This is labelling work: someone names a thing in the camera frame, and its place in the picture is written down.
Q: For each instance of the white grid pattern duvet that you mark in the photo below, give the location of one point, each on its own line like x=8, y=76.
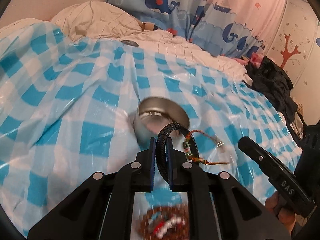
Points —
x=159, y=52

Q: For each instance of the brown tube on bed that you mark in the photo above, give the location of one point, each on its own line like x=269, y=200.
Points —
x=147, y=26

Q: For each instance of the pink cloth item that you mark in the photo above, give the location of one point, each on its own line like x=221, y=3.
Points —
x=255, y=59

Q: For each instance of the black clothing pile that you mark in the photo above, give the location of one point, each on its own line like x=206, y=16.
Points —
x=271, y=81

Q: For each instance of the blue white checkered plastic sheet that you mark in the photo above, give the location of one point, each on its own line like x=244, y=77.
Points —
x=67, y=110

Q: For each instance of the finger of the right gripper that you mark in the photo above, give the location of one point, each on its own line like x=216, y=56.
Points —
x=267, y=162

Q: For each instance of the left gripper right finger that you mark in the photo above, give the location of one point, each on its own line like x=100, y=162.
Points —
x=219, y=206

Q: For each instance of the blue whale print curtain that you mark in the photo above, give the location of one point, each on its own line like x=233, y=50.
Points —
x=232, y=28

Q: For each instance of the red and white bead jewelry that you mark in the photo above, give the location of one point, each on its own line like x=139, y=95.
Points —
x=161, y=225

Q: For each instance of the silver tin lid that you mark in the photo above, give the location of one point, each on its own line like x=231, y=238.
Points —
x=130, y=43

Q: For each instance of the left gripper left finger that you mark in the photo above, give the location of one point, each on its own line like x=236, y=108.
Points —
x=102, y=206

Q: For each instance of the white wardrobe with tree decal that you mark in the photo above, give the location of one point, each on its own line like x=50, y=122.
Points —
x=296, y=50

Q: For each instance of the right hand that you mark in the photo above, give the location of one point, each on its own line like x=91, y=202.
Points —
x=285, y=216

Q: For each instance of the round silver metal tin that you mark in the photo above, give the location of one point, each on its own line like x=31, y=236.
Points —
x=153, y=114

